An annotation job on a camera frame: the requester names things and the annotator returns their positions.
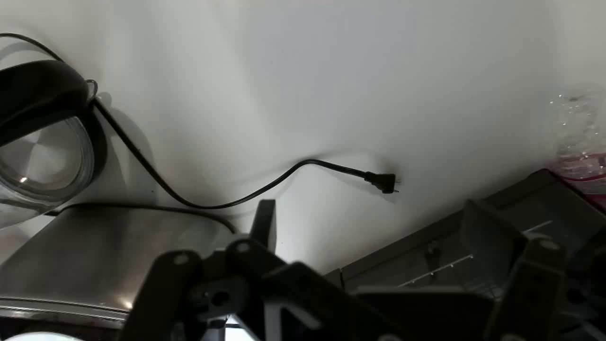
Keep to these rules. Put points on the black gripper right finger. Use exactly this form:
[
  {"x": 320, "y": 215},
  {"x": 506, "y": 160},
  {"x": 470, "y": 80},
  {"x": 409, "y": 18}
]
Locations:
[{"x": 536, "y": 285}]

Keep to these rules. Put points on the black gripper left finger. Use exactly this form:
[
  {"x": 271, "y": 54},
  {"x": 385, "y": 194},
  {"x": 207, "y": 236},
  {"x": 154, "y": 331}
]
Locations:
[{"x": 190, "y": 285}]

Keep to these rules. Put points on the stainless steel toaster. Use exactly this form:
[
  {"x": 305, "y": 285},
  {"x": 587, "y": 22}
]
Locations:
[{"x": 95, "y": 259}]

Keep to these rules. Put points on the pink tinted glass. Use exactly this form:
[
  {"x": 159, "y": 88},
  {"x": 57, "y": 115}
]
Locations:
[{"x": 580, "y": 168}]

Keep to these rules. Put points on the black toaster oven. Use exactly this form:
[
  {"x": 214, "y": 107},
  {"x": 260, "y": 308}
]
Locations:
[{"x": 404, "y": 253}]

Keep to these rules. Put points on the white plate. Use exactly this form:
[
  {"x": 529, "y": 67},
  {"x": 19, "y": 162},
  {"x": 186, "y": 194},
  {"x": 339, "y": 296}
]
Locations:
[{"x": 38, "y": 336}]

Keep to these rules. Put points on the clear wine glass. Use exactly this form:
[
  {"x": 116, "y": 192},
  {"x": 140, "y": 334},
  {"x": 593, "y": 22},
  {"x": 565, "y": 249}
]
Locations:
[{"x": 570, "y": 116}]

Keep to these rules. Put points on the glass kettle with black lid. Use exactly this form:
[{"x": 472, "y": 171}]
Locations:
[{"x": 44, "y": 120}]

